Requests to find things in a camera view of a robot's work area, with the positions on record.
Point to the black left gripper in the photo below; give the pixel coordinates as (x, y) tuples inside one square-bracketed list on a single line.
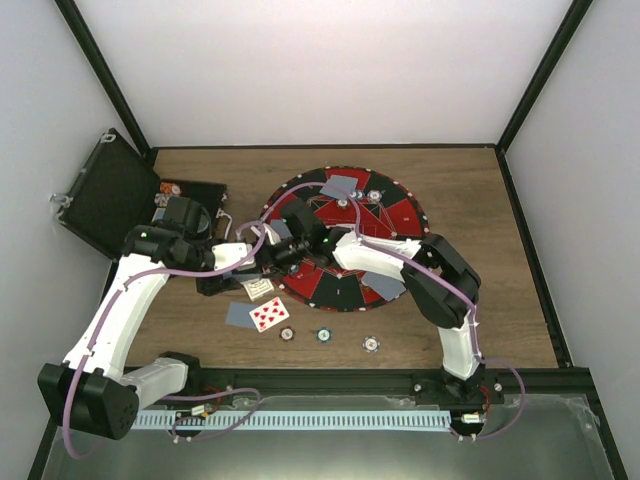
[(215, 285)]

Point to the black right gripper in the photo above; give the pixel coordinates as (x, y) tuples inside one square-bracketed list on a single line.
[(272, 262)]

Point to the face-down cards seat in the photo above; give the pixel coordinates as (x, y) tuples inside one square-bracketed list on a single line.
[(339, 187), (386, 287), (281, 228)]

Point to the blue patterned card deck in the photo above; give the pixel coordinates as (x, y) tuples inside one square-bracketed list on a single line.
[(245, 273)]

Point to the single face-down blue card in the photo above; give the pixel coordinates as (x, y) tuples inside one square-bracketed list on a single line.
[(239, 315)]

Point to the face-up hearts playing card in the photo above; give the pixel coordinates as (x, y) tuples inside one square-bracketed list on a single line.
[(269, 314)]

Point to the brown poker chip stack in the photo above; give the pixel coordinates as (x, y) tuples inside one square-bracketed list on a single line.
[(287, 334)]

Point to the teal poker chip stack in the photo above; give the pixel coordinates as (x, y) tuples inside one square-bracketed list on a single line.
[(324, 335)]

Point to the face-down cards top seat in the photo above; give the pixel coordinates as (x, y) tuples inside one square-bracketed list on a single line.
[(339, 187)]

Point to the blue white poker chip stack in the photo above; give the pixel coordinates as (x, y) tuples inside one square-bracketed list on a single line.
[(371, 344)]

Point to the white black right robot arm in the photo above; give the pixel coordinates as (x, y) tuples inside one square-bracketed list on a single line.
[(442, 284)]

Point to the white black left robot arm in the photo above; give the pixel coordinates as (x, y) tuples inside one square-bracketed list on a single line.
[(90, 391)]

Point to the white playing card box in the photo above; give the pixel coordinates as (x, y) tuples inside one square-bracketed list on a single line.
[(258, 288)]

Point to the grey striped chips in case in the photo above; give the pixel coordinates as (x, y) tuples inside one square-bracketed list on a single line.
[(161, 200)]

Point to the orange chip stack in case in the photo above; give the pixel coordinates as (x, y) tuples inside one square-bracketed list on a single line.
[(170, 188)]

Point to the round red black poker mat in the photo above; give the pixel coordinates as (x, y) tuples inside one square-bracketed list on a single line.
[(397, 216)]

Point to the black poker chip case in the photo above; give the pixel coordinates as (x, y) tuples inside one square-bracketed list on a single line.
[(114, 192)]

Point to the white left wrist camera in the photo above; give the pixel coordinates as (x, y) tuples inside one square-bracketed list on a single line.
[(228, 254)]

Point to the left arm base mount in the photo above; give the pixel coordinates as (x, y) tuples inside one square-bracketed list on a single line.
[(210, 390)]

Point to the black aluminium frame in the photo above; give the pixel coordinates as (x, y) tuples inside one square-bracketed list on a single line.
[(565, 378)]

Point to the light blue slotted cable duct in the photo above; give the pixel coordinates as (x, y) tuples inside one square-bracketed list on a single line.
[(402, 420)]

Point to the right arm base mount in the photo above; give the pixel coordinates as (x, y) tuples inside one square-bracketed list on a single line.
[(456, 393)]

